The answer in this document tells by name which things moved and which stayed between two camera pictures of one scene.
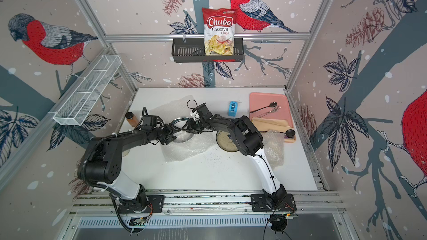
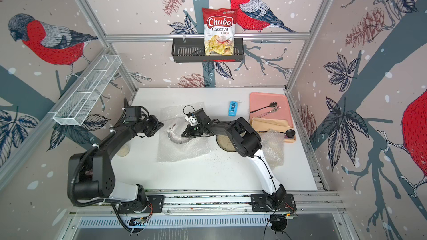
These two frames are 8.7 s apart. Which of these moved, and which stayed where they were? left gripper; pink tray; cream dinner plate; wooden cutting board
Moved: left gripper
Stayed: cream dinner plate; pink tray; wooden cutting board
